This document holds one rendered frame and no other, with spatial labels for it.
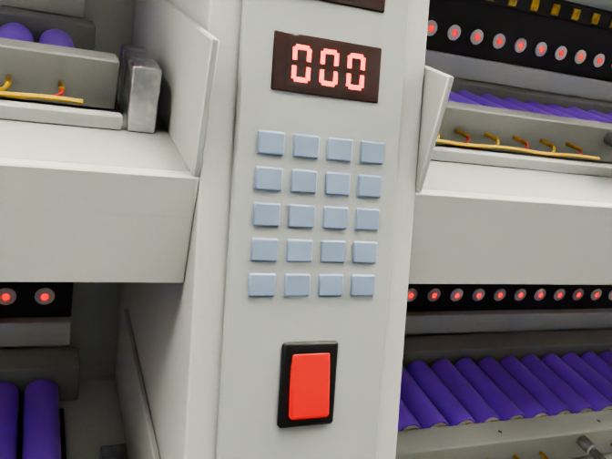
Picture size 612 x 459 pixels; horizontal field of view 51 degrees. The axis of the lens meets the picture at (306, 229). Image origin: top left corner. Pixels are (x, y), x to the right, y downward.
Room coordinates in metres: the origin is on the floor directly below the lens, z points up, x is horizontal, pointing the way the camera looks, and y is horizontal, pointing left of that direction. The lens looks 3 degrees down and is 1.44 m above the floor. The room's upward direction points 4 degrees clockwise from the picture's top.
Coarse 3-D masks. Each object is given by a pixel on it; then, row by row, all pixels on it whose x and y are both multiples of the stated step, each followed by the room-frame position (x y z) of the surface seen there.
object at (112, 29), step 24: (96, 0) 0.41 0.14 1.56; (120, 0) 0.42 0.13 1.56; (576, 0) 0.57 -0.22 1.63; (600, 0) 0.58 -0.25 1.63; (96, 24) 0.41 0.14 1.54; (120, 24) 0.42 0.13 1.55; (96, 48) 0.41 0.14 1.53; (96, 288) 0.42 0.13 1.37; (72, 312) 0.41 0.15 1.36; (96, 312) 0.42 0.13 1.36; (72, 336) 0.41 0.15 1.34; (96, 336) 0.42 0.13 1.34; (96, 360) 0.42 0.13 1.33
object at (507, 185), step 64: (448, 0) 0.47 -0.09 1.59; (512, 0) 0.48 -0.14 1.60; (448, 64) 0.48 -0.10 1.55; (512, 64) 0.51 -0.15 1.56; (576, 64) 0.53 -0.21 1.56; (448, 128) 0.36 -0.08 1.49; (512, 128) 0.38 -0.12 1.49; (576, 128) 0.40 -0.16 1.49; (448, 192) 0.29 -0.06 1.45; (512, 192) 0.31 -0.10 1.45; (576, 192) 0.34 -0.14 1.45; (448, 256) 0.30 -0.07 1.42; (512, 256) 0.31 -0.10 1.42; (576, 256) 0.33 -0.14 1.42
